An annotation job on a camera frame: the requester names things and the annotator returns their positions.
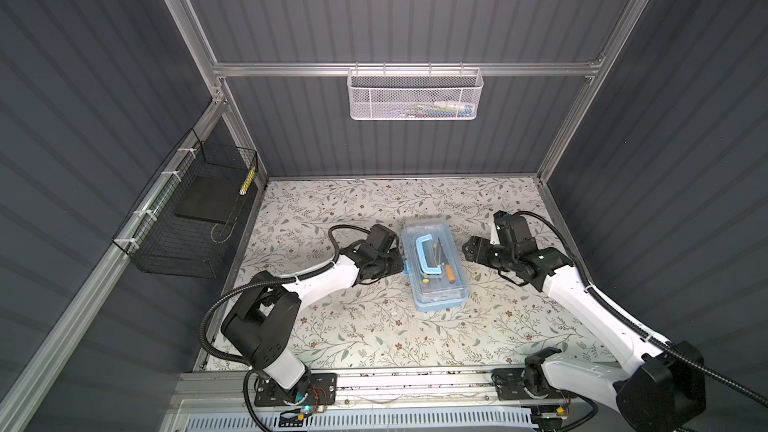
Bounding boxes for orange handled black screwdriver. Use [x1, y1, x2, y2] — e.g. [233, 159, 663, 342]
[435, 241, 456, 284]

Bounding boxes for light blue plastic tool box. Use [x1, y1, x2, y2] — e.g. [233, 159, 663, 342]
[401, 218, 469, 313]

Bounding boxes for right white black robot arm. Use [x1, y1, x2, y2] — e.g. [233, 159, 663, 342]
[462, 211, 707, 431]

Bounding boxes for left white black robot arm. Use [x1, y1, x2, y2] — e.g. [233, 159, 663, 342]
[220, 224, 404, 403]

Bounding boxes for pens in white basket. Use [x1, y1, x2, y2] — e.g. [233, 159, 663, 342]
[394, 100, 476, 120]

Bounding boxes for yellow green marker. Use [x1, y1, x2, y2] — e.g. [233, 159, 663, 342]
[239, 168, 256, 196]

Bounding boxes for black flat pad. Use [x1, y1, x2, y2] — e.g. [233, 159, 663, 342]
[174, 176, 240, 224]

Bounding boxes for right black corrugated cable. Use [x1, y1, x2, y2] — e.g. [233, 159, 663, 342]
[515, 210, 768, 432]

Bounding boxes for black corrugated cable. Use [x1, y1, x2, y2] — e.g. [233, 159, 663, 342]
[199, 224, 373, 432]
[515, 210, 768, 432]

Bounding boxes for white wire mesh basket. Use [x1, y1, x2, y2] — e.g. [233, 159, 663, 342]
[346, 67, 484, 121]

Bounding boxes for left black corrugated cable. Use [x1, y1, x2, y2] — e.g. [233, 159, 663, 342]
[199, 224, 373, 432]

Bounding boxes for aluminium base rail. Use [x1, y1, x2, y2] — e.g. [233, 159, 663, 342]
[173, 367, 649, 412]

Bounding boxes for black wire mesh basket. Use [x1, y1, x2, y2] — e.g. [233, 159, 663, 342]
[113, 132, 259, 279]

